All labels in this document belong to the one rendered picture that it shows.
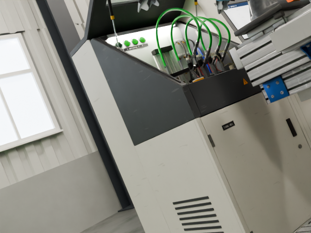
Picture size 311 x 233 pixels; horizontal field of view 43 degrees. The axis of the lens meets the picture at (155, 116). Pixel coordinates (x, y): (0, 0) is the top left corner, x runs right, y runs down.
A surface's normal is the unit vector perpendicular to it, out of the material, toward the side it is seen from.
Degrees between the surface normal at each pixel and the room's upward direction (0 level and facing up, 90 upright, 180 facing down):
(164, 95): 90
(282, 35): 90
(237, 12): 76
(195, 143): 90
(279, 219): 90
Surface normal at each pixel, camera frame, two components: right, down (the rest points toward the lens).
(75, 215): 0.58, -0.30
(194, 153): -0.76, 0.29
